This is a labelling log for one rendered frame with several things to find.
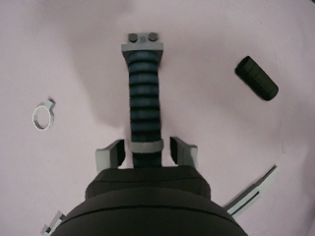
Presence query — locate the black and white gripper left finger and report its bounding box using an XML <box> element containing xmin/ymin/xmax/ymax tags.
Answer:
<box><xmin>95</xmin><ymin>139</ymin><xmax>126</xmax><ymax>174</ymax></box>

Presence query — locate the short black cylinder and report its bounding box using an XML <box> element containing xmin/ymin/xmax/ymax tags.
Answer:
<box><xmin>235</xmin><ymin>56</ymin><xmax>279</xmax><ymax>101</ymax></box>

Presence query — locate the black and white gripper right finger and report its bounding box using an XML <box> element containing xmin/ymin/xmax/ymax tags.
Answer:
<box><xmin>170</xmin><ymin>137</ymin><xmax>198</xmax><ymax>171</ymax></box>

